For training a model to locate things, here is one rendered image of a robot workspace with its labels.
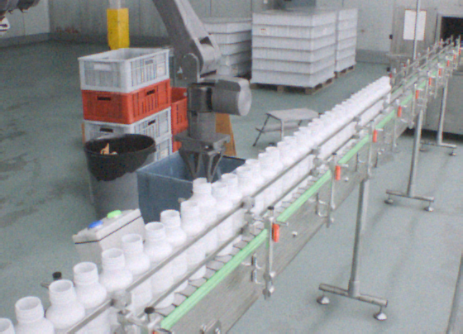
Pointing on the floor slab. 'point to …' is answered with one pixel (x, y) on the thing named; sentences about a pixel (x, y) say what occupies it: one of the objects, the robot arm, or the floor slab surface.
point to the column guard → (117, 29)
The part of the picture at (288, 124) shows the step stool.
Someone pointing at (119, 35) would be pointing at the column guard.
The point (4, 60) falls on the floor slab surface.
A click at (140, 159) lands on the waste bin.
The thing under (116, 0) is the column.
